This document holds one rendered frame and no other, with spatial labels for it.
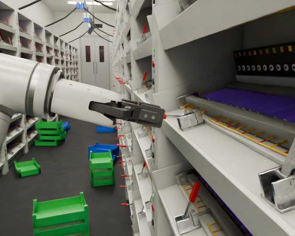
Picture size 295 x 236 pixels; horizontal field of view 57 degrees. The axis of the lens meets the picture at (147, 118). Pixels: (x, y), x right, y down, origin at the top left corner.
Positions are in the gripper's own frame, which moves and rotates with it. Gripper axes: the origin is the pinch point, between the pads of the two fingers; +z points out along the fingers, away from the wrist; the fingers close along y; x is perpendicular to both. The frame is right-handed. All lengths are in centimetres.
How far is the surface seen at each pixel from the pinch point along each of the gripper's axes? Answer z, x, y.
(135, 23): -1, 30, -88
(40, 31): -128, 40, -438
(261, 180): 5.3, 0.0, 25.9
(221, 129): 9.4, 1.2, 7.9
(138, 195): 20, -54, -88
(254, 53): 17.9, 15.1, -5.3
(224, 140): 8.7, 0.1, 11.1
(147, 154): 10.4, -18.5, -42.4
